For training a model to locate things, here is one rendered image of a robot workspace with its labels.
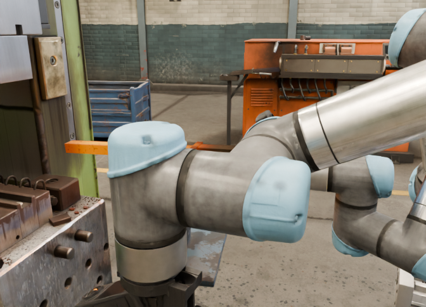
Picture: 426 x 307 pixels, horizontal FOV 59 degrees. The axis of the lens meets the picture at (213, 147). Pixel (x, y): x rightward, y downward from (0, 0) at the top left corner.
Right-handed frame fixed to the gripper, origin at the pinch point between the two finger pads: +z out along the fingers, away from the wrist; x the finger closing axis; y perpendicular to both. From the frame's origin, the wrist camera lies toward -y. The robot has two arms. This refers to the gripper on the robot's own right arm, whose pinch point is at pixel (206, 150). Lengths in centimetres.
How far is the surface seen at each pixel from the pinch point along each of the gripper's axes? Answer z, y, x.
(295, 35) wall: 61, 4, 758
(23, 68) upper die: 41.3, -16.3, -2.2
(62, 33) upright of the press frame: 55, -23, 30
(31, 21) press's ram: 41.2, -26.1, 2.2
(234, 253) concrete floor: 28, 116, 132
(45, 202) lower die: 41.8, 16.3, -2.0
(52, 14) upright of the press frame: 55, -28, 26
